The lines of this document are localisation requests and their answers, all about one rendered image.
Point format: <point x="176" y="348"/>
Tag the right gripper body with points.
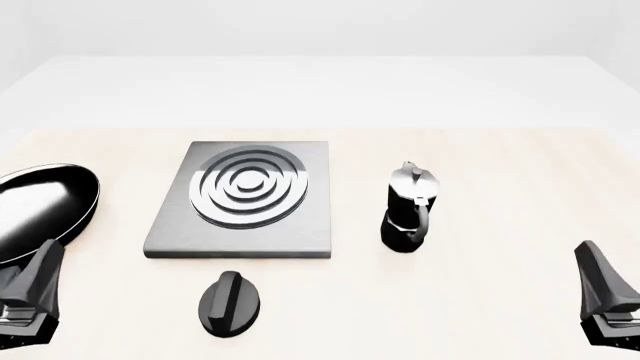
<point x="615" y="330"/>

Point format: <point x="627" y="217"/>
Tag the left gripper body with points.
<point x="25" y="330"/>

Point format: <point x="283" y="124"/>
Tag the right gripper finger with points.
<point x="602" y="281"/>

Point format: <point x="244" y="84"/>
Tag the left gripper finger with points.
<point x="42" y="277"/>

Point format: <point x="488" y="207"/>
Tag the flat grey-black stove plate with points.
<point x="175" y="225"/>

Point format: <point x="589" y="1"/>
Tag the round black stove knob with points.
<point x="235" y="311"/>

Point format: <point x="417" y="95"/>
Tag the black frying pan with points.
<point x="40" y="206"/>

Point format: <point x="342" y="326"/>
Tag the black and silver moka pot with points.
<point x="402" y="210"/>

